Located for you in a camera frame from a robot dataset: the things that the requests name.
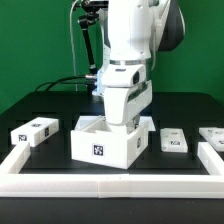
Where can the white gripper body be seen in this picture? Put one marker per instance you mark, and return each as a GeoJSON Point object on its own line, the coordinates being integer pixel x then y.
{"type": "Point", "coordinates": [123, 104]}

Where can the white cabinet door panel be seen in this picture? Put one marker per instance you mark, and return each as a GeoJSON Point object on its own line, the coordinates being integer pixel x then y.
{"type": "Point", "coordinates": [173, 140]}

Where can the white U-shaped frame fence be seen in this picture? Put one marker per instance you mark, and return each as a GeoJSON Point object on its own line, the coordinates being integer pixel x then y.
{"type": "Point", "coordinates": [15, 184]}

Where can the base marker tag sheet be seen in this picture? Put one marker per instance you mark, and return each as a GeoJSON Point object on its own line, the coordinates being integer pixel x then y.
{"type": "Point", "coordinates": [149, 120]}

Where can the white cabinet top block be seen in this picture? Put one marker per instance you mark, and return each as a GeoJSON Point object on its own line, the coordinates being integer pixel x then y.
{"type": "Point", "coordinates": [35, 131]}

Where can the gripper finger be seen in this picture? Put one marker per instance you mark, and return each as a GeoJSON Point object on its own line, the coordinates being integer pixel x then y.
{"type": "Point", "coordinates": [135, 122]}

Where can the white cabinet body box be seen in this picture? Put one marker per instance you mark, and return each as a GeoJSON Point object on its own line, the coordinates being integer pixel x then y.
{"type": "Point", "coordinates": [94, 141]}

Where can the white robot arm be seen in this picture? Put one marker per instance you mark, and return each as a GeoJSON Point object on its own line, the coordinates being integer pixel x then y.
{"type": "Point", "coordinates": [134, 30]}

